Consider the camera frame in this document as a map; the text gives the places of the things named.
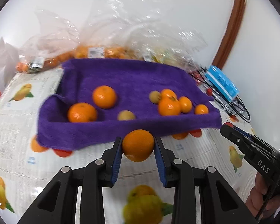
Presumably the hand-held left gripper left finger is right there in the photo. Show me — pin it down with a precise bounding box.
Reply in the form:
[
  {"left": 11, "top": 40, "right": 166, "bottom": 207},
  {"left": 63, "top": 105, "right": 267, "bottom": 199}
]
[{"left": 17, "top": 137, "right": 123, "bottom": 224}]

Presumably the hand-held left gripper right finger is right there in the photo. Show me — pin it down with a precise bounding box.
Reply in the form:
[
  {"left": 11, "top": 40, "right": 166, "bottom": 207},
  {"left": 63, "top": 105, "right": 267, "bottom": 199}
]
[{"left": 154, "top": 137, "right": 257, "bottom": 224}]

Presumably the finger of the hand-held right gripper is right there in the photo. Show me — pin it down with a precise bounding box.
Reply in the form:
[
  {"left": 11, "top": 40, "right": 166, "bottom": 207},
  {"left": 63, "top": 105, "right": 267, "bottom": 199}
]
[
  {"left": 231, "top": 125, "right": 274, "bottom": 150},
  {"left": 220, "top": 125, "right": 262, "bottom": 168}
]

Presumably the mandarin orange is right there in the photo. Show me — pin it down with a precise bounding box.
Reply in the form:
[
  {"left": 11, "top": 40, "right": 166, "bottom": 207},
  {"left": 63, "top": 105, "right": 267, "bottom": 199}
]
[
  {"left": 92, "top": 85, "right": 117, "bottom": 109},
  {"left": 179, "top": 96, "right": 193, "bottom": 113},
  {"left": 122, "top": 129, "right": 155, "bottom": 162},
  {"left": 160, "top": 89, "right": 177, "bottom": 99},
  {"left": 195, "top": 104, "right": 209, "bottom": 115},
  {"left": 158, "top": 97, "right": 181, "bottom": 116},
  {"left": 68, "top": 103, "right": 98, "bottom": 123}
]

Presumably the small yellow round fruit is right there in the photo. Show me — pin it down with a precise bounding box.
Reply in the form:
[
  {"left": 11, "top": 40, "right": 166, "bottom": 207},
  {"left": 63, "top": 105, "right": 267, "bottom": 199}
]
[
  {"left": 149, "top": 91, "right": 162, "bottom": 104},
  {"left": 117, "top": 110, "right": 136, "bottom": 121}
]

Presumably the person's right hand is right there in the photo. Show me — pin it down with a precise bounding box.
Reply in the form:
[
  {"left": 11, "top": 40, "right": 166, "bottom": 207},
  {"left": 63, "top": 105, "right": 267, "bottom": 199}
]
[{"left": 245, "top": 174, "right": 280, "bottom": 218}]

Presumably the fruit-print lace tablecloth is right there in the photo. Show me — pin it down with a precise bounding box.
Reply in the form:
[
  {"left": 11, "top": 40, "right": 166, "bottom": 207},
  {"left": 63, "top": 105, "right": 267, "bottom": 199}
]
[{"left": 0, "top": 68, "right": 271, "bottom": 224}]

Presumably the blue tissue box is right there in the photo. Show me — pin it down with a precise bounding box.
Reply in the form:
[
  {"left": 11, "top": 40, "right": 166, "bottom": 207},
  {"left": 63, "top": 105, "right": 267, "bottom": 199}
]
[{"left": 205, "top": 65, "right": 239, "bottom": 101}]

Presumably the clear bag of cherry tomatoes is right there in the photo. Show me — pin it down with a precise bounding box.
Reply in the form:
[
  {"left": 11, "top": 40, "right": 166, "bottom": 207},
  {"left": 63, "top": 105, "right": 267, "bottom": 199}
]
[{"left": 189, "top": 68, "right": 207, "bottom": 84}]

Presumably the purple towel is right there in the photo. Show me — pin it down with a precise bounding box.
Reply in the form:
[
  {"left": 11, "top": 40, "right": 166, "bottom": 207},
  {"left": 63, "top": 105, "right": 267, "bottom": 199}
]
[{"left": 36, "top": 58, "right": 222, "bottom": 151}]

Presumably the clear bag of yellow fruit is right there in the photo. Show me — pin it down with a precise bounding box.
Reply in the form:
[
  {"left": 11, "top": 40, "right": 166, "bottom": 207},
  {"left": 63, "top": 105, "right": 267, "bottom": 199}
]
[{"left": 142, "top": 26, "right": 208, "bottom": 70}]

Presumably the clear bag of leafy oranges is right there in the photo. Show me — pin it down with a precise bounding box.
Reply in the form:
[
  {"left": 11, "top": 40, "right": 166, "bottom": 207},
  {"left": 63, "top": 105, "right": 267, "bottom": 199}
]
[{"left": 15, "top": 9, "right": 82, "bottom": 74}]

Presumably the clear bag of small mandarins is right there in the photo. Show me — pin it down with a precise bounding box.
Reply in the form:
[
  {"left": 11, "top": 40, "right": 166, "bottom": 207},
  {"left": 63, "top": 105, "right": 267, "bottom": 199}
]
[{"left": 73, "top": 0, "right": 178, "bottom": 60}]

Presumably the white plastic bag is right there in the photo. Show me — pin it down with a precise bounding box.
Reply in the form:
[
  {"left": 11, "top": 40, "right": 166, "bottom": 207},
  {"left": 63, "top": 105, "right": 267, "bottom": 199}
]
[{"left": 0, "top": 37, "right": 20, "bottom": 101}]

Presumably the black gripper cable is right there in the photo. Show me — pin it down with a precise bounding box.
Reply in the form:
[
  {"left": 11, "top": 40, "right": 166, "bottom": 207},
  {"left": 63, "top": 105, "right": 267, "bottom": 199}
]
[{"left": 256, "top": 181, "right": 280, "bottom": 220}]

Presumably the brown wooden door frame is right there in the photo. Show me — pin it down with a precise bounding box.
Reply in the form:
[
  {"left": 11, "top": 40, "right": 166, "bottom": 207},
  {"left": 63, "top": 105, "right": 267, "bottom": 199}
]
[{"left": 210, "top": 0, "right": 249, "bottom": 69}]

